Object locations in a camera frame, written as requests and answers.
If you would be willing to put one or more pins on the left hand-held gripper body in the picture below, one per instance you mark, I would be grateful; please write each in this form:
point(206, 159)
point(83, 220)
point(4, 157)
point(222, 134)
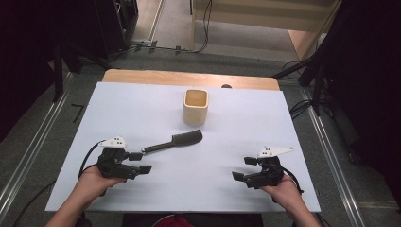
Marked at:
point(115, 165)

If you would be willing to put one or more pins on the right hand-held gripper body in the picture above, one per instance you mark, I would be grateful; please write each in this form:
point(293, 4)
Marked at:
point(269, 173)

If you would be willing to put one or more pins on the black comb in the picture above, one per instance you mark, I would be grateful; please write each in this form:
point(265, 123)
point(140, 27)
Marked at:
point(186, 139)

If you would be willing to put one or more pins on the square wooden cup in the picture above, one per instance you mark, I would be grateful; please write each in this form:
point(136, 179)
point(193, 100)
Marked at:
point(195, 115)

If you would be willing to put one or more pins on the person's right hand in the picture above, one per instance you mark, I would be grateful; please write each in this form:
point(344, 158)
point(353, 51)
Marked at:
point(287, 194)

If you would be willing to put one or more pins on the person's left hand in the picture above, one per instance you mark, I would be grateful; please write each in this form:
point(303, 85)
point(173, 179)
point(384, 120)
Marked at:
point(91, 186)

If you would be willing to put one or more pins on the white table board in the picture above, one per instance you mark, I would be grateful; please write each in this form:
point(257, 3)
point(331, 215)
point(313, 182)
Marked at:
point(189, 183)

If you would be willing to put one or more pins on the person's dark clothing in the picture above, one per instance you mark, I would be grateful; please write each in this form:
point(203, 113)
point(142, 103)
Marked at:
point(227, 220)

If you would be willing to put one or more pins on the red cloth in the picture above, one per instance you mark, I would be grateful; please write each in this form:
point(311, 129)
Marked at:
point(173, 221)

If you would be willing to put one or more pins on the wooden table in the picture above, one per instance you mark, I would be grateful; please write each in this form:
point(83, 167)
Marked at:
point(157, 77)

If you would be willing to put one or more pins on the black tripod stand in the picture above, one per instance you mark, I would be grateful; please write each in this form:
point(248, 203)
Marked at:
point(315, 78)

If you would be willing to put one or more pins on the black metal stand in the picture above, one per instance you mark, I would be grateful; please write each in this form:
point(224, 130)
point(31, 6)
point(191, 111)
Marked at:
point(58, 72)

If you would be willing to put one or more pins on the black cabinet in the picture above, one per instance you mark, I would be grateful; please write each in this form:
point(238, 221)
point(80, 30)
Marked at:
point(113, 25)

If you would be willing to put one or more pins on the light wooden partition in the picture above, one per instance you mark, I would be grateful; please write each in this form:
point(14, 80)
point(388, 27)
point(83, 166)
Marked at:
point(252, 15)

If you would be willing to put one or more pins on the aluminium floor rail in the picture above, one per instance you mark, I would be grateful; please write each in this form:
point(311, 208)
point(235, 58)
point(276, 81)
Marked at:
point(34, 148)
point(331, 154)

